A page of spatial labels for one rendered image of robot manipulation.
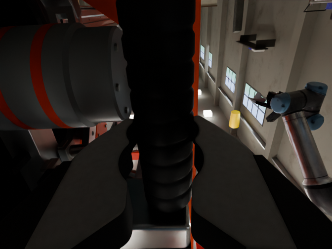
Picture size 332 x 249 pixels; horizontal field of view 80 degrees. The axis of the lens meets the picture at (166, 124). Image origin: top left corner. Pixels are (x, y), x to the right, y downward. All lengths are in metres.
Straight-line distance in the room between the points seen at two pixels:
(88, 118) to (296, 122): 0.76
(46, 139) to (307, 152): 0.81
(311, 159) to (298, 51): 5.36
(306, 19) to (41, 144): 5.95
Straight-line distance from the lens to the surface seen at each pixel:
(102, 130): 0.62
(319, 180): 0.90
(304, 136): 0.89
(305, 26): 6.09
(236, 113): 9.05
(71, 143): 0.43
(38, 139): 0.38
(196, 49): 0.67
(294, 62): 6.20
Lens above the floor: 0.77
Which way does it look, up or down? 30 degrees up
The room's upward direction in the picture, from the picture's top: 177 degrees clockwise
